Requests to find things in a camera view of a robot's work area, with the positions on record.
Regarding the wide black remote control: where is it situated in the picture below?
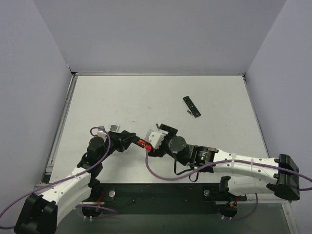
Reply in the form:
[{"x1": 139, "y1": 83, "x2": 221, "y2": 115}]
[{"x1": 121, "y1": 130, "x2": 145, "y2": 150}]

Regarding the white remote control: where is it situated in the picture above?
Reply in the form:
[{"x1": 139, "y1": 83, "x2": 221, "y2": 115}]
[{"x1": 109, "y1": 124, "x2": 119, "y2": 133}]

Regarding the red orange battery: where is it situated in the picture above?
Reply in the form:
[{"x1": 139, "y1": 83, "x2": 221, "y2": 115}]
[{"x1": 138, "y1": 140, "x2": 146, "y2": 148}]

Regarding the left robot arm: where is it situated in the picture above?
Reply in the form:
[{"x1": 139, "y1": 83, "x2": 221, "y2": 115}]
[{"x1": 14, "y1": 131, "x2": 133, "y2": 234}]

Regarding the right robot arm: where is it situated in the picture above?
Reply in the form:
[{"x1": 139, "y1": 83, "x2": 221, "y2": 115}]
[{"x1": 145, "y1": 124, "x2": 300, "y2": 201}]

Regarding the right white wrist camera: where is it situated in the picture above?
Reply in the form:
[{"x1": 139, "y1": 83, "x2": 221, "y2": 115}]
[{"x1": 144, "y1": 130, "x2": 166, "y2": 150}]

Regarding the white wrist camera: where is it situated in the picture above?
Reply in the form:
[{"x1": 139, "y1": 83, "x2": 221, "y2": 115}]
[
  {"x1": 144, "y1": 130, "x2": 166, "y2": 150},
  {"x1": 90, "y1": 126, "x2": 107, "y2": 139}
]

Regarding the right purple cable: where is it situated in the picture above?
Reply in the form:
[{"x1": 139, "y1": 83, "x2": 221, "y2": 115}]
[{"x1": 145, "y1": 148, "x2": 312, "y2": 221}]

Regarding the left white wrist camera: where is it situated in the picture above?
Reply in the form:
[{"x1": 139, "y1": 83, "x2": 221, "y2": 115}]
[{"x1": 90, "y1": 126, "x2": 107, "y2": 139}]

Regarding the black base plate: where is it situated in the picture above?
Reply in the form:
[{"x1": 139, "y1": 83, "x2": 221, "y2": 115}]
[{"x1": 86, "y1": 183, "x2": 236, "y2": 215}]

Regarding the aluminium front rail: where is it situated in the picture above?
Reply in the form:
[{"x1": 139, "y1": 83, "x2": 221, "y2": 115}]
[{"x1": 34, "y1": 184, "x2": 292, "y2": 204}]

